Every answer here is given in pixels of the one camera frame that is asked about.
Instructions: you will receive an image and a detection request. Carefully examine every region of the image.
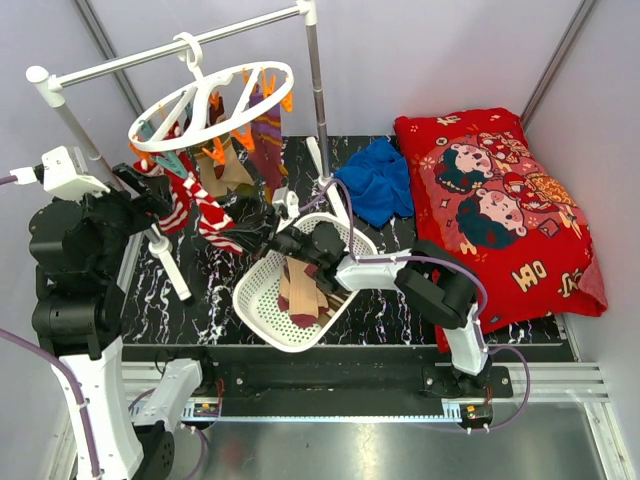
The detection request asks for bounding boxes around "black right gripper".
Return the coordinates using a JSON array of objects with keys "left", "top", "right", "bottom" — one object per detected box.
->
[{"left": 221, "top": 208, "right": 321, "bottom": 268}]

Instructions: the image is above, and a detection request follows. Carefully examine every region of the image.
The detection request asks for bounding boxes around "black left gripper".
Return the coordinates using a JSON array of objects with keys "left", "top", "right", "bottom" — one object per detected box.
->
[{"left": 66, "top": 159, "right": 174, "bottom": 274}]

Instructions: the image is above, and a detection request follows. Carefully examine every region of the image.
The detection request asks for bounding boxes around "maroon beige sock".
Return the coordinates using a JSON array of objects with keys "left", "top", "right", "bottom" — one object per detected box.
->
[{"left": 277, "top": 257, "right": 329, "bottom": 328}]

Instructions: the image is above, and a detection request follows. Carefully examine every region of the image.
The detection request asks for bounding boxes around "red white striped sock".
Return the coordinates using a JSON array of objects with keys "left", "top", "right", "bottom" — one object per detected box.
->
[{"left": 183, "top": 175, "right": 243, "bottom": 254}]

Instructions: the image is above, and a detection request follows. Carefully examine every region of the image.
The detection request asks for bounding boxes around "red white santa sock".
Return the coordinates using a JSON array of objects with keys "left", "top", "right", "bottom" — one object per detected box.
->
[{"left": 133, "top": 159, "right": 191, "bottom": 234}]

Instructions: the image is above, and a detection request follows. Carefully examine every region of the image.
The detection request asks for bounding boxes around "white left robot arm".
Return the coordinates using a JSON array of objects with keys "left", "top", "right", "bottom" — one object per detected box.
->
[{"left": 29, "top": 164, "right": 216, "bottom": 479}]

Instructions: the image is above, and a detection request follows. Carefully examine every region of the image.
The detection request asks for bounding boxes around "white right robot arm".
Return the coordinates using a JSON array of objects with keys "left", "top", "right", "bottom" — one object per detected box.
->
[{"left": 226, "top": 207, "right": 492, "bottom": 397}]

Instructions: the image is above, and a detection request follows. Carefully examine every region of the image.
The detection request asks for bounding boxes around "white round clip hanger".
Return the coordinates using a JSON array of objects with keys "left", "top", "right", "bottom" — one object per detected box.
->
[{"left": 127, "top": 31, "right": 295, "bottom": 154}]

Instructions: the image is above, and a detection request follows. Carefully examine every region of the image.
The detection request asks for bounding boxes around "teal plastic clip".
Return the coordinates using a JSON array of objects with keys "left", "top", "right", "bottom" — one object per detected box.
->
[{"left": 150, "top": 151, "right": 188, "bottom": 179}]

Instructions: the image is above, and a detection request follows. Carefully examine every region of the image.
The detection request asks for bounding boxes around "white perforated plastic basket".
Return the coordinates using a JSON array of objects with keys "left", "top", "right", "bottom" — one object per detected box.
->
[{"left": 233, "top": 212, "right": 378, "bottom": 353}]

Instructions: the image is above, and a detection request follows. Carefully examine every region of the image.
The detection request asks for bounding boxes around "beige olive striped sock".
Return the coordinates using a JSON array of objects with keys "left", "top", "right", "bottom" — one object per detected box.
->
[{"left": 194, "top": 133, "right": 254, "bottom": 199}]

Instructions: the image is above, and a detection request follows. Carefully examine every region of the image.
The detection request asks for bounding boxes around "purple striped sock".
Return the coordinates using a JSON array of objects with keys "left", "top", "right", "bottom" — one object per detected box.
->
[{"left": 248, "top": 104, "right": 289, "bottom": 203}]

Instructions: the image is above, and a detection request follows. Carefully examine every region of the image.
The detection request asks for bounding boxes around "blue towel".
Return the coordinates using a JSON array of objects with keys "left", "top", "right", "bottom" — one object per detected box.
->
[{"left": 334, "top": 138, "right": 415, "bottom": 228}]

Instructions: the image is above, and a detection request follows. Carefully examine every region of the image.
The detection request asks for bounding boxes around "red cartoon print pillow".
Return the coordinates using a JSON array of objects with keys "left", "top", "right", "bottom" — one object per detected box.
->
[{"left": 394, "top": 107, "right": 608, "bottom": 333}]

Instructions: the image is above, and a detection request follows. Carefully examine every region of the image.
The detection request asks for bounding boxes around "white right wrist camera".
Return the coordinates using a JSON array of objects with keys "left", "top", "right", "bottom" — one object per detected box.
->
[{"left": 271, "top": 187, "right": 300, "bottom": 220}]

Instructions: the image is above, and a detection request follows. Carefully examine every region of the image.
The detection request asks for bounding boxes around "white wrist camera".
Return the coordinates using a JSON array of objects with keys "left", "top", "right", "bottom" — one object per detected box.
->
[
  {"left": 9, "top": 146, "right": 110, "bottom": 202},
  {"left": 271, "top": 187, "right": 300, "bottom": 220}
]

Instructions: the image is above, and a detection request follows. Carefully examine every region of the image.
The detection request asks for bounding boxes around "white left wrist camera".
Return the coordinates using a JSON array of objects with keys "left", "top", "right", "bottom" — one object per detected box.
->
[{"left": 9, "top": 146, "right": 110, "bottom": 202}]

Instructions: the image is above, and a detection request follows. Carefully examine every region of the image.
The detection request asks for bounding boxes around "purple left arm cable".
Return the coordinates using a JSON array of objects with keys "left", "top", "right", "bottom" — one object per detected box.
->
[{"left": 0, "top": 172, "right": 101, "bottom": 480}]

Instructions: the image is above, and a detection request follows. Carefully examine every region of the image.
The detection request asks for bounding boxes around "white drying rack frame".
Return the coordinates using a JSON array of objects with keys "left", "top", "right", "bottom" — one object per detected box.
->
[{"left": 24, "top": 0, "right": 361, "bottom": 301}]

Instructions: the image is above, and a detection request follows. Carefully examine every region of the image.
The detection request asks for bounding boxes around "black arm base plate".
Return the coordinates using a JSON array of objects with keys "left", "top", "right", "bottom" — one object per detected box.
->
[{"left": 205, "top": 345, "right": 515, "bottom": 419}]

